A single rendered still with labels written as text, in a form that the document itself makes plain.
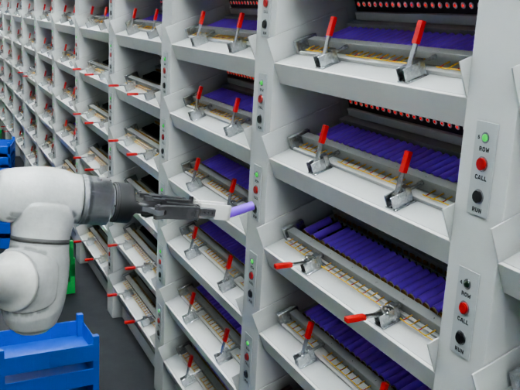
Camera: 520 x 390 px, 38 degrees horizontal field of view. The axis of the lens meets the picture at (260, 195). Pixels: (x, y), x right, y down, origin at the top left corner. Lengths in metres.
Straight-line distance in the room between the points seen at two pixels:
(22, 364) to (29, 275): 1.07
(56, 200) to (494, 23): 0.76
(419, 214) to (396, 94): 0.19
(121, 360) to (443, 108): 1.92
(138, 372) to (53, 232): 1.41
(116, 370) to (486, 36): 1.99
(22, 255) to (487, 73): 0.79
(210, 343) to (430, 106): 1.16
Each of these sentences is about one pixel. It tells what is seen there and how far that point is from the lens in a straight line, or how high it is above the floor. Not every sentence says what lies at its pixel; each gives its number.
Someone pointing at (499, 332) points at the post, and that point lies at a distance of 1.04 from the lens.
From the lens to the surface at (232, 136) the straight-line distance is 1.78.
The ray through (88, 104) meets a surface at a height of 0.78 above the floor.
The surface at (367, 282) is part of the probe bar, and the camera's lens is 1.33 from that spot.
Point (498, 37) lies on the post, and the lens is 0.99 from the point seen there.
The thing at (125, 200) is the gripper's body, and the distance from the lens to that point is 1.37.
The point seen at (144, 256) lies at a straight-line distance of 2.73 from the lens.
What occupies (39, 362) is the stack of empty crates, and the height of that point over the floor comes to 0.18.
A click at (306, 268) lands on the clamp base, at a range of 1.45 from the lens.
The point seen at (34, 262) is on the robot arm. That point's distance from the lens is 1.31.
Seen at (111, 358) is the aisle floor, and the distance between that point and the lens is 2.78.
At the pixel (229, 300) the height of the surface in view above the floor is 0.54.
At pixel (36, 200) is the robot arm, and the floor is 0.89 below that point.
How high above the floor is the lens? 1.21
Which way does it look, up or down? 13 degrees down
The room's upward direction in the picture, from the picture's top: 3 degrees clockwise
